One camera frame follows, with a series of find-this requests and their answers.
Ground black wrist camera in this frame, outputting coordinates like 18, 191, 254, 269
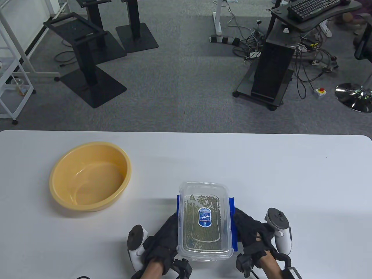
173, 258, 193, 279
236, 253, 257, 277

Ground black pedestal stand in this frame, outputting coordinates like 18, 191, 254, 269
115, 0, 160, 53
76, 0, 128, 65

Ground white metal rack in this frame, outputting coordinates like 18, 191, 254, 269
0, 12, 37, 126

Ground black computer tower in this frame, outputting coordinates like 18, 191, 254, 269
251, 26, 297, 101

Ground black office chair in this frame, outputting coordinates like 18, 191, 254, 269
354, 28, 372, 62

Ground green beans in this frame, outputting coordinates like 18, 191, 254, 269
183, 195, 226, 251

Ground power strip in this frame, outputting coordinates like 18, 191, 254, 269
210, 35, 242, 46

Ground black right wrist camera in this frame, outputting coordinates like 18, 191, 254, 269
236, 253, 257, 277

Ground person's left forearm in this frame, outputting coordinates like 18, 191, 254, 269
139, 259, 165, 279

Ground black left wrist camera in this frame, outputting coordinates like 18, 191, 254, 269
173, 258, 193, 279

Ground dark grey desk top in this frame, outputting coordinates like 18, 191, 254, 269
271, 0, 362, 33

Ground person's right hand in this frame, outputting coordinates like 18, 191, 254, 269
232, 208, 277, 267

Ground white black left controller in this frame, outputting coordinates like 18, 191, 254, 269
127, 224, 150, 272

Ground white black right controller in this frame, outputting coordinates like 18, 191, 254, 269
264, 208, 292, 256

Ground yellow plastic basin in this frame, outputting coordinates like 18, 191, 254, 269
49, 142, 132, 212

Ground chrome chair base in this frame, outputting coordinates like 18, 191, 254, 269
335, 83, 372, 113

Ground clear glass jar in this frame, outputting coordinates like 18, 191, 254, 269
12, 78, 27, 96

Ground grey wrist module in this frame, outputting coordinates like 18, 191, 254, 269
280, 266, 303, 279

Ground black stand with tilted frame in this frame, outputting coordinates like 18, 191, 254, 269
43, 13, 128, 109

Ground white black controller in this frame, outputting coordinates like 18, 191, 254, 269
127, 224, 150, 272
264, 208, 292, 256

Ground clear plastic container blue clips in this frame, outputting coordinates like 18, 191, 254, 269
176, 182, 239, 260

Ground person's right forearm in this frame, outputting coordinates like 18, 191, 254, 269
258, 251, 285, 279

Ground black wheeled cart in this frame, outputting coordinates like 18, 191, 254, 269
232, 68, 294, 111

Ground white desk leg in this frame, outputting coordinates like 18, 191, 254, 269
212, 0, 225, 37

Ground black keyboard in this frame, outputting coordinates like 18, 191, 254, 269
287, 0, 341, 23

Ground person's left hand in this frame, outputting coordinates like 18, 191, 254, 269
142, 212, 179, 276

